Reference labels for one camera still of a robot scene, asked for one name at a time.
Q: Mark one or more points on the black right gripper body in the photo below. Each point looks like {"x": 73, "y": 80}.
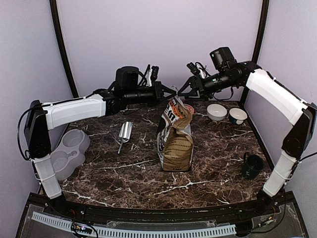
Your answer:
{"x": 207, "y": 88}

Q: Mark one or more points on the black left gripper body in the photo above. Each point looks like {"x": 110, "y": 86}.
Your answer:
{"x": 134, "y": 96}

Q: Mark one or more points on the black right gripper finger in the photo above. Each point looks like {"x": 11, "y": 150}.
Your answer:
{"x": 186, "y": 96}
{"x": 186, "y": 88}

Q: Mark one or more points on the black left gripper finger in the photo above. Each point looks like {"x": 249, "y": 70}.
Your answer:
{"x": 168, "y": 91}
{"x": 168, "y": 97}

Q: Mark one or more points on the brown pet food bag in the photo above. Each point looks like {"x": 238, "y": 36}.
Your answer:
{"x": 174, "y": 138}

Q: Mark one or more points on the silver metal scoop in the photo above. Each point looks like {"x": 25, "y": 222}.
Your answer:
{"x": 125, "y": 133}

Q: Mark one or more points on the translucent double pet bowl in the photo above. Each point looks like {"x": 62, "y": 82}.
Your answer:
{"x": 70, "y": 153}

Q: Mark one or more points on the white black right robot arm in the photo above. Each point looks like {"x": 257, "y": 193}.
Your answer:
{"x": 297, "y": 112}

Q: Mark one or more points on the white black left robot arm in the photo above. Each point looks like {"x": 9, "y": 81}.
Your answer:
{"x": 130, "y": 87}

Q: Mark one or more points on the red patterned bowl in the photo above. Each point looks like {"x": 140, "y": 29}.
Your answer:
{"x": 189, "y": 108}

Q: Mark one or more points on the white ceramic bowl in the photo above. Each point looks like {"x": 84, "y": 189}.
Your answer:
{"x": 216, "y": 112}

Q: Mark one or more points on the dark rimmed white bowl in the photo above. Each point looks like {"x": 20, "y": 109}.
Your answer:
{"x": 237, "y": 116}

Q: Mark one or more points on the dark green mug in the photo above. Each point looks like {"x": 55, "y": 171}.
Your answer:
{"x": 252, "y": 166}

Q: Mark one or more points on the black corner frame post right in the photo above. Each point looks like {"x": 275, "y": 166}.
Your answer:
{"x": 261, "y": 30}

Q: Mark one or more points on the black corner frame post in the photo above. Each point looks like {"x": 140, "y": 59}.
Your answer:
{"x": 62, "y": 48}
{"x": 261, "y": 30}

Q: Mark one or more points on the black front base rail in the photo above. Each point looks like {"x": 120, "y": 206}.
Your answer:
{"x": 92, "y": 214}

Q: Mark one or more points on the black corner frame post left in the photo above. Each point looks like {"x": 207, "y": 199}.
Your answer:
{"x": 62, "y": 48}

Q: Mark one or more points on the white cable duct strip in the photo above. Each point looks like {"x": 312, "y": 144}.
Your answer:
{"x": 135, "y": 230}

